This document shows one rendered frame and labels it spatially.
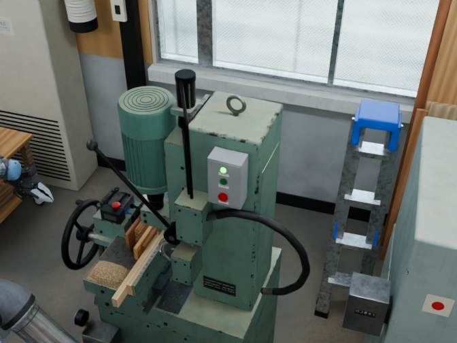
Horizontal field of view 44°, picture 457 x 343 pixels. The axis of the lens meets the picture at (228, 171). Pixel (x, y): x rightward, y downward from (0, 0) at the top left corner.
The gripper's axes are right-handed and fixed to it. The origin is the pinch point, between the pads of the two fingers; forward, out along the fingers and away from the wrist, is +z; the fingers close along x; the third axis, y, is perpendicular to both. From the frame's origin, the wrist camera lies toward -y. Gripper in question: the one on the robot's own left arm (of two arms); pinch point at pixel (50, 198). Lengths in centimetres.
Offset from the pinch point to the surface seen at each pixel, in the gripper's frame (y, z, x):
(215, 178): -83, 44, 21
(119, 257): -18.9, 35.6, 16.4
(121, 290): -28, 43, 32
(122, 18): -6, -38, -115
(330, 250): -10, 115, -61
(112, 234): -14.4, 28.5, 6.9
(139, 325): -4, 56, 26
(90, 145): -62, 9, 19
